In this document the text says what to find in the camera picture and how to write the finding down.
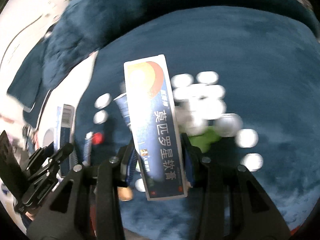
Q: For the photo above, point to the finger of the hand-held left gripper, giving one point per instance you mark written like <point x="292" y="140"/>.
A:
<point x="40" y="158"/>
<point x="60" y="156"/>

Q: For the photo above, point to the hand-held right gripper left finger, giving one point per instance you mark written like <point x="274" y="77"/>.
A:
<point x="131" y="165"/>

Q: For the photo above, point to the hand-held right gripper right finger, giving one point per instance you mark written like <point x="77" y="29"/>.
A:
<point x="187" y="160"/>

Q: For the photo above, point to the blue and white ointment box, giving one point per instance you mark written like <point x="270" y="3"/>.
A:
<point x="155" y="105"/>

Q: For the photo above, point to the white round plastic cap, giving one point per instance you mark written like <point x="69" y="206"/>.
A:
<point x="100" y="117"/>
<point x="140" y="184"/>
<point x="103" y="100"/>

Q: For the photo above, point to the green plastic item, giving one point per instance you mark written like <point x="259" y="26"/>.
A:
<point x="205" y="137"/>

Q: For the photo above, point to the white and blue tube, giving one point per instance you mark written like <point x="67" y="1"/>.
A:
<point x="88" y="147"/>

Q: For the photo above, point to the blue box with barcode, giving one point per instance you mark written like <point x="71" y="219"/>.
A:
<point x="66" y="122"/>

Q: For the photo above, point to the red bottle cap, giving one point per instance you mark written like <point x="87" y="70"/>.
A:
<point x="98" y="138"/>

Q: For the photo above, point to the silver round cap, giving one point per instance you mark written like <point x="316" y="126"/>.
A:
<point x="228" y="125"/>

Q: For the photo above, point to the blue striped medicine box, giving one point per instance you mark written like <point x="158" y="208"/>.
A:
<point x="122" y="110"/>

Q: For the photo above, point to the blue fleece bed sheet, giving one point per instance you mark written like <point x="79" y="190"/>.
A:
<point x="250" y="55"/>

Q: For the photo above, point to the dark blue plush blanket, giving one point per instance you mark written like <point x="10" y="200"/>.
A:
<point x="150" y="10"/>

